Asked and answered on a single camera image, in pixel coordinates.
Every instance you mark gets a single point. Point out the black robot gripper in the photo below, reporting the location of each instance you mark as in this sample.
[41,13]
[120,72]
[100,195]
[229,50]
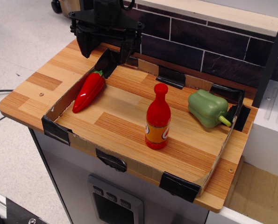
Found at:
[106,19]

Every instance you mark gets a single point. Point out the red hot sauce bottle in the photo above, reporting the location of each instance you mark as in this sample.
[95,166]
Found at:
[158,119]

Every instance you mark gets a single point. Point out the cardboard fence with black tape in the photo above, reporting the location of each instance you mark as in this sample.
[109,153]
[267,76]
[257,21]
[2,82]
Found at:
[198,164]

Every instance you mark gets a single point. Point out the red toy chili pepper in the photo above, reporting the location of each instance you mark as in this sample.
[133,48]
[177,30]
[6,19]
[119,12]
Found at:
[92,86]

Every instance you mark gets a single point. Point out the black caster wheel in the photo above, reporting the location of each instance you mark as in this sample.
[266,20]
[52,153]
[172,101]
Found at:
[56,6]

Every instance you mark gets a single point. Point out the green toy bell pepper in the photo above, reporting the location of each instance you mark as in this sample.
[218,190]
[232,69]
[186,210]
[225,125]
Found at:
[209,109]

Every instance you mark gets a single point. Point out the light wooden shelf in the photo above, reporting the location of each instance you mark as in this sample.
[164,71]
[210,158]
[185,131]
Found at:
[228,16]

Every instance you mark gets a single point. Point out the grey toy oven panel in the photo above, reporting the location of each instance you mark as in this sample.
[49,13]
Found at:
[112,205]

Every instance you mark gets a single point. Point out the white toy sink unit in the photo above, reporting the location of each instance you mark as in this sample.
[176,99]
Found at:
[261,149]

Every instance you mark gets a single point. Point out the black dark post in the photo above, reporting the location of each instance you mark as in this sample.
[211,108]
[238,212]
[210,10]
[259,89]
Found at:
[268,71]

